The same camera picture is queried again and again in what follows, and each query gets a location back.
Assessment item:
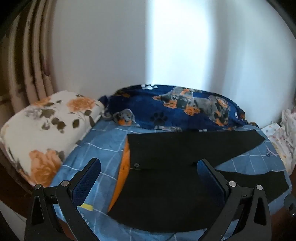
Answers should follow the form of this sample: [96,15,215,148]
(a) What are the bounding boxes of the floral white pillow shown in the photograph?
[0,90,105,188]

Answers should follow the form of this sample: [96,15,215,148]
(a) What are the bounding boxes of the beige patterned curtain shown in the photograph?
[0,0,56,116]

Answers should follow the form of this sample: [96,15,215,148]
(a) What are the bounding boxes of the dark blue dog print blanket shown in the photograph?
[98,84,258,133]

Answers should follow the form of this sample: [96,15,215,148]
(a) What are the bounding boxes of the blue checked bed sheet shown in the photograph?
[50,119,292,241]

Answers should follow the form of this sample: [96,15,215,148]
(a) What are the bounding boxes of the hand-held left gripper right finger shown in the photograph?
[196,158,272,241]

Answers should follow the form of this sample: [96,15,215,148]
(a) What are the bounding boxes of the dark wooden bed frame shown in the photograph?
[0,141,35,205]

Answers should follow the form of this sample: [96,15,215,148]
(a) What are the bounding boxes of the white patterned crumpled cloth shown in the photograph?
[261,109,296,172]

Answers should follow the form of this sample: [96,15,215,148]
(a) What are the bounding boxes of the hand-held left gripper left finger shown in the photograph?
[24,158,102,241]

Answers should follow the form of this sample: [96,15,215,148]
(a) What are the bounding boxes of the black pants with orange lining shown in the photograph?
[107,129,287,233]

